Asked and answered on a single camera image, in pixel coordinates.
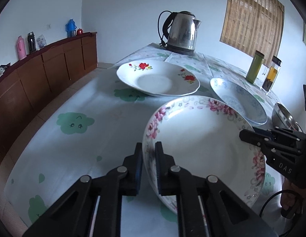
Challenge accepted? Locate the pink floral rim plate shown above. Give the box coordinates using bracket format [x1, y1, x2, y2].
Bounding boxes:
[142, 95, 266, 207]

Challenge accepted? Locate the red flower white plate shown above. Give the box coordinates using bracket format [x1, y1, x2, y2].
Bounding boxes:
[117, 59, 201, 97]

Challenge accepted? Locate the stainless steel bowl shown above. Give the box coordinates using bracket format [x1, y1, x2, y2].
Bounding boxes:
[271, 102, 303, 132]

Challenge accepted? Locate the clear tea bottle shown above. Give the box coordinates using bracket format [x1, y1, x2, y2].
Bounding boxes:
[261, 56, 282, 94]

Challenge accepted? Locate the blue pattern plate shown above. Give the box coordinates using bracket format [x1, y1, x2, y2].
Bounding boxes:
[210, 78, 268, 125]

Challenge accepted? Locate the floral tablecloth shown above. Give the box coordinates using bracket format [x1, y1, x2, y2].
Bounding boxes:
[4, 44, 279, 236]

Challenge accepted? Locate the green thermos bottle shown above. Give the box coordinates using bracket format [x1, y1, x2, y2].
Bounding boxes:
[245, 50, 264, 84]

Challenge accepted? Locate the bamboo window blind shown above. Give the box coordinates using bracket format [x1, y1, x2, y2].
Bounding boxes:
[220, 0, 284, 67]

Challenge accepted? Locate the stainless electric kettle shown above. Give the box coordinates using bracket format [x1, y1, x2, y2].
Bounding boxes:
[157, 10, 201, 55]

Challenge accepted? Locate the brown wooden sideboard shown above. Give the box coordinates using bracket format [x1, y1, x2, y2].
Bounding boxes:
[0, 32, 98, 164]

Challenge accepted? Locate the red small ornament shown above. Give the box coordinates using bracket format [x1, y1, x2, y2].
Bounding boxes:
[76, 28, 83, 35]

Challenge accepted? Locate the blue water jug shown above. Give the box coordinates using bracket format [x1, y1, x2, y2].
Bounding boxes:
[65, 19, 77, 38]

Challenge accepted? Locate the clear plastic bag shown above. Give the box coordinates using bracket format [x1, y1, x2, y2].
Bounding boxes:
[36, 34, 47, 49]

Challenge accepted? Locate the pink thermos flask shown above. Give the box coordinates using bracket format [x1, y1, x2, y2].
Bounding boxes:
[16, 36, 27, 60]

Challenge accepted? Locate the black thermos flask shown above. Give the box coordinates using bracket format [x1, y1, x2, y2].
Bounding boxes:
[27, 32, 37, 54]

